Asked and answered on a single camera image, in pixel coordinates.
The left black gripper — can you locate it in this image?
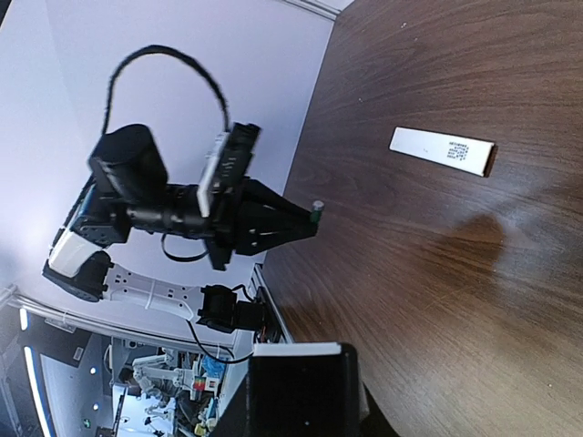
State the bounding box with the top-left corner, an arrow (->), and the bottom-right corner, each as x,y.
207,177 -> 317,271

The black battery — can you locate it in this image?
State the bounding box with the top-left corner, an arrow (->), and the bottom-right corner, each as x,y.
310,200 -> 324,225

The white remote control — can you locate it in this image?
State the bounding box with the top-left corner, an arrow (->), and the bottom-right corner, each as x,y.
247,342 -> 361,436

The white battery cover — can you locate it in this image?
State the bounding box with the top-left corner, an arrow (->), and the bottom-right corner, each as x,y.
389,127 -> 495,177

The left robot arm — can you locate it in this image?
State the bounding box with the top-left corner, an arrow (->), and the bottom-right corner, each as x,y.
43,124 -> 323,333

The front aluminium rail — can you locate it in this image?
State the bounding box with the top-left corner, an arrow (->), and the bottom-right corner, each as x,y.
251,263 -> 294,343

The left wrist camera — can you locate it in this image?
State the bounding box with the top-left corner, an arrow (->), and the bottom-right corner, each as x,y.
197,123 -> 261,218

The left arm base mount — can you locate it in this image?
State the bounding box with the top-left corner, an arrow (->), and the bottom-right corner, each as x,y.
197,284 -> 282,343

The left camera cable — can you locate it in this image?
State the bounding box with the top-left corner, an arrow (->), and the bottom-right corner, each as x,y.
100,44 -> 232,137

